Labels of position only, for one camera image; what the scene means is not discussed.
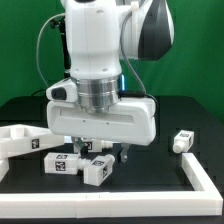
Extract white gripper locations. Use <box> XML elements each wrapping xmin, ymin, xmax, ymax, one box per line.
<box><xmin>47</xmin><ymin>98</ymin><xmax>156</xmax><ymax>163</ymax></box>

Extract white U-shaped fence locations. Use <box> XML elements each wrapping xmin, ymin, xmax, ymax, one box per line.
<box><xmin>0</xmin><ymin>153</ymin><xmax>223</xmax><ymax>219</ymax></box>

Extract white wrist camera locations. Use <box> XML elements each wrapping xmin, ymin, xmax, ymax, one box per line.
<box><xmin>46</xmin><ymin>78</ymin><xmax>78</xmax><ymax>103</ymax></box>

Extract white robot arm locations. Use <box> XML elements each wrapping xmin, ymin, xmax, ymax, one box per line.
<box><xmin>46</xmin><ymin>0</ymin><xmax>174</xmax><ymax>161</ymax></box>

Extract white camera cable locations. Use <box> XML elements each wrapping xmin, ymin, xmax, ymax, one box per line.
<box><xmin>35</xmin><ymin>13</ymin><xmax>66</xmax><ymax>88</ymax></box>

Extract black cables at base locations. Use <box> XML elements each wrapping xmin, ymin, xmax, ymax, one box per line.
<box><xmin>31</xmin><ymin>88</ymin><xmax>48</xmax><ymax>98</ymax></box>

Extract black camera stand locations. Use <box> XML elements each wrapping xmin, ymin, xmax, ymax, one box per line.
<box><xmin>50</xmin><ymin>17</ymin><xmax>71</xmax><ymax>78</ymax></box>

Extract white square tabletop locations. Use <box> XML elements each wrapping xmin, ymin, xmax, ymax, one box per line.
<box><xmin>0</xmin><ymin>124</ymin><xmax>64</xmax><ymax>159</ymax></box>

